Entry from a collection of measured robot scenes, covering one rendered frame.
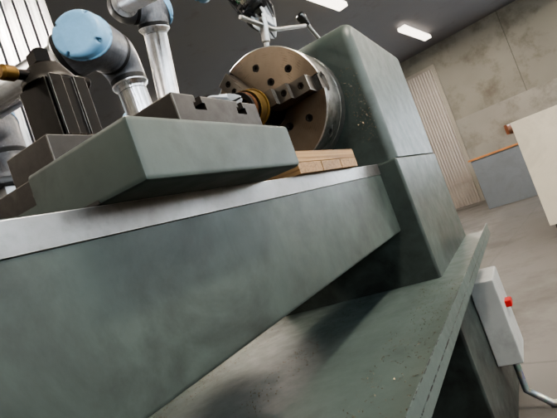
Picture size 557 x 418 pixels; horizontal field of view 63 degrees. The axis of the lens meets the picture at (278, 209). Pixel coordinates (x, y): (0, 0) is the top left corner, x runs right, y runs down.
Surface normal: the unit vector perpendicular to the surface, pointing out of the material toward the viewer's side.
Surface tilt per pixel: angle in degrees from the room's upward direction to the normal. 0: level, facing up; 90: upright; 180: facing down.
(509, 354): 90
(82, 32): 89
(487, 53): 90
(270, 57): 90
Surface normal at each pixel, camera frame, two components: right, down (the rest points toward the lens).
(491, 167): -0.59, 0.18
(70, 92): 0.82, -0.32
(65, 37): -0.05, -0.04
